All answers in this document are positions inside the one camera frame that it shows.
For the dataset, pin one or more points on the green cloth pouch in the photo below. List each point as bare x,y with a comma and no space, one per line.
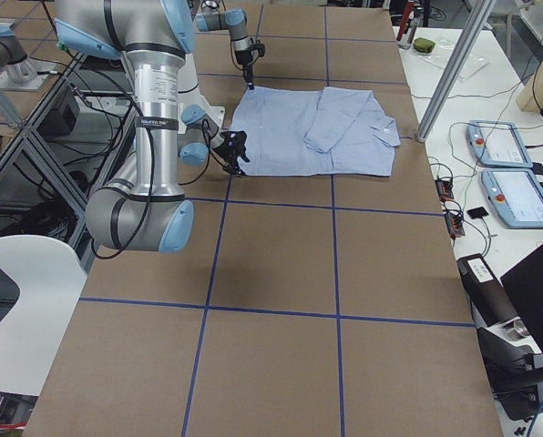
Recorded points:
423,45

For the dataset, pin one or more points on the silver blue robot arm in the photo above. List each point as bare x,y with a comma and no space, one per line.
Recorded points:
144,207
235,22

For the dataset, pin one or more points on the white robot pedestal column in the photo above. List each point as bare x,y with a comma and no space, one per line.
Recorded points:
189,94

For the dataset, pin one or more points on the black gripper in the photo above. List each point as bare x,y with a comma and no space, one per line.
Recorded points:
243,57
230,145

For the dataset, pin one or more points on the blue teach pendant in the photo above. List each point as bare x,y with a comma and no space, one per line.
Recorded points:
515,195
497,144

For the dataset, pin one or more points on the orange usb hub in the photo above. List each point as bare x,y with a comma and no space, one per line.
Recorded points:
444,189
454,223

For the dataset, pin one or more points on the light blue striped shirt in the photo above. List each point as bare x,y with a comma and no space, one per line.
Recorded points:
307,133

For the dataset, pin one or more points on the upper blue teach pendant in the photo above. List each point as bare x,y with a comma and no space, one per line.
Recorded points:
497,144

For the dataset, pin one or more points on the lower blue teach pendant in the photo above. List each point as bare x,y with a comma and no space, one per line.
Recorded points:
515,195

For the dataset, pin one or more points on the aluminium frame post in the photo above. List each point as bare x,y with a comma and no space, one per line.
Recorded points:
473,26

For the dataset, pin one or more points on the black box with label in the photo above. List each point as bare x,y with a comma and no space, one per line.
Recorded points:
485,290

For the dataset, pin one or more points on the far orange usb hub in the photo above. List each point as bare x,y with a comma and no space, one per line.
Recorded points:
444,189

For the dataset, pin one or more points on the near orange usb hub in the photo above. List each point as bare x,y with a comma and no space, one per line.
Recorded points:
454,223

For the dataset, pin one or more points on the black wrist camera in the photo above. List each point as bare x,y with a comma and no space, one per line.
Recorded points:
240,150
258,49

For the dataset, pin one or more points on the white chair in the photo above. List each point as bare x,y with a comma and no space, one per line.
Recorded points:
50,279

